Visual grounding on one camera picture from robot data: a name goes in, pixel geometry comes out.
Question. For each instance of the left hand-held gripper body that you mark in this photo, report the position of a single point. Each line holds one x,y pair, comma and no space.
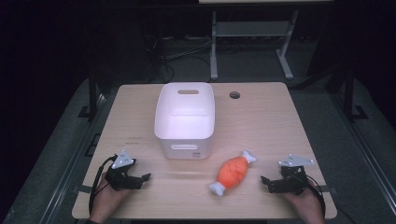
121,182

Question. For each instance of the black metal stand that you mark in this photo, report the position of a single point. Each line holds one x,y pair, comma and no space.
92,96
349,96

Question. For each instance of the metal table frame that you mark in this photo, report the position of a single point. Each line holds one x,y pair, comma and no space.
249,29

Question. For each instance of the orange toy meat with bone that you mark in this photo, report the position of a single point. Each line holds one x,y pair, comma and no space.
232,173

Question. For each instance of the white plastic storage bin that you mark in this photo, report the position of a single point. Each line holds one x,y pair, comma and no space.
185,124

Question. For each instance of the person's right hand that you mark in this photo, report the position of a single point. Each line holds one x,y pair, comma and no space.
306,203

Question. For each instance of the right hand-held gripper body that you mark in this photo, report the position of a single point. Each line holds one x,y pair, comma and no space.
292,183

